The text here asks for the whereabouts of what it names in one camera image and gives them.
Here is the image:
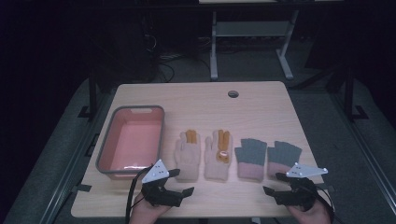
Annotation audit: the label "beige glove with orange fingers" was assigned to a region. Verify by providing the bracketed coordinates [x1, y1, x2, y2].
[173, 129, 202, 183]

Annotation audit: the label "right hand-held gripper black cable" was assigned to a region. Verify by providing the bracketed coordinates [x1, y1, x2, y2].
[315, 186, 336, 224]

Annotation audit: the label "pink basin with grey rim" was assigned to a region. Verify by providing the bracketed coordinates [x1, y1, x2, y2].
[95, 105, 166, 181]

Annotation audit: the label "left hand-held gripper black cable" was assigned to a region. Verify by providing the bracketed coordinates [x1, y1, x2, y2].
[125, 164, 154, 224]

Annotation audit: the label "beige glove with animal face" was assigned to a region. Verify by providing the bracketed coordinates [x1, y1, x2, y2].
[204, 129, 233, 182]

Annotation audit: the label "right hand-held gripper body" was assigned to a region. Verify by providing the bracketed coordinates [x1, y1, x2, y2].
[276, 161, 329, 212]

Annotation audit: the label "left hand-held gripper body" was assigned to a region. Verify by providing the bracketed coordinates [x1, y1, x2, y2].
[141, 159, 185, 208]

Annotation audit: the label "white metal desk frame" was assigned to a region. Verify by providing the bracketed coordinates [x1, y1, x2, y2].
[209, 8, 301, 82]

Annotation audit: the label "person's left hand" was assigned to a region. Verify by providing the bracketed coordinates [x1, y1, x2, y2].
[129, 191, 172, 224]

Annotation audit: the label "grey and pink fingerless glove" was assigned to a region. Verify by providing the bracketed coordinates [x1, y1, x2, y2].
[233, 138, 268, 181]
[266, 140, 303, 181]

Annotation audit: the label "person's right hand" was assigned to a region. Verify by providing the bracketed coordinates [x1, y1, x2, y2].
[287, 200, 332, 224]

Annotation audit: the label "grey metal floor rail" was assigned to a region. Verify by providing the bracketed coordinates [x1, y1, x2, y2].
[330, 91, 396, 217]
[38, 92, 110, 224]

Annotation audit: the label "cables on floor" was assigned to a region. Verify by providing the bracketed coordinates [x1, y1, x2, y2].
[151, 51, 213, 84]

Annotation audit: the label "hand-held gripper black cable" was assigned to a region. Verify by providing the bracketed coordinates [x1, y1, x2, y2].
[125, 164, 154, 224]
[315, 186, 336, 224]

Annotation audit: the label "black metal stand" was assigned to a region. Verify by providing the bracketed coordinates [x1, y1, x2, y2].
[341, 66, 370, 123]
[78, 69, 101, 121]

